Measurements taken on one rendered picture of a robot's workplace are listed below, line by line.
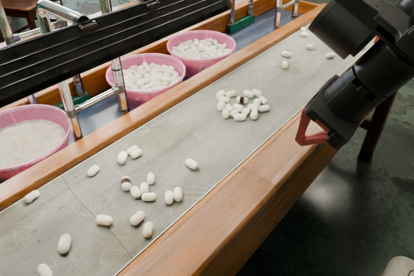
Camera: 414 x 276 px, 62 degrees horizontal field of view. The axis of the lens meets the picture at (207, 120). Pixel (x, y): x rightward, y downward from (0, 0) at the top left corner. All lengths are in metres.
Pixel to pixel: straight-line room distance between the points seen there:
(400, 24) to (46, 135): 0.89
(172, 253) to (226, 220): 0.12
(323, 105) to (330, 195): 1.42
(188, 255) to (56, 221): 0.30
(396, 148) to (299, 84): 1.19
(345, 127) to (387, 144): 1.83
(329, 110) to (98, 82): 0.94
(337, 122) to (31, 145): 0.79
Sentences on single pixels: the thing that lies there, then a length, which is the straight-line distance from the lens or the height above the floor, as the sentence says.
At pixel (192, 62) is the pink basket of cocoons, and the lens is 1.26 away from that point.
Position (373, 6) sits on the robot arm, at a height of 1.22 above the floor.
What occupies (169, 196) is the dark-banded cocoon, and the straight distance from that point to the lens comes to 0.77.
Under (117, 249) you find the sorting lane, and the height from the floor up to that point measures 0.74.
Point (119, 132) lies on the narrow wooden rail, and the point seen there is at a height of 0.76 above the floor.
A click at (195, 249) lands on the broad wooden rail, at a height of 0.76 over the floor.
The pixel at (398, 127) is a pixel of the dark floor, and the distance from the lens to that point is 2.46.
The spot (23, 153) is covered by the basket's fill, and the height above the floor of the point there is 0.73.
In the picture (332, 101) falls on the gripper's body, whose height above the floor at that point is 1.10.
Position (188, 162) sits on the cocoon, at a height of 0.76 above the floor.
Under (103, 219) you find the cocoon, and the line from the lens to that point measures 0.75.
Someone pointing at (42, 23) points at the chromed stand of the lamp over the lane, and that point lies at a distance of 0.80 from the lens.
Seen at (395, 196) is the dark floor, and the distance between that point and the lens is 1.99.
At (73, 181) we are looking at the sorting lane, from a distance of 0.87.
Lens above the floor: 1.34
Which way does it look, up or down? 37 degrees down
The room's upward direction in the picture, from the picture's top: straight up
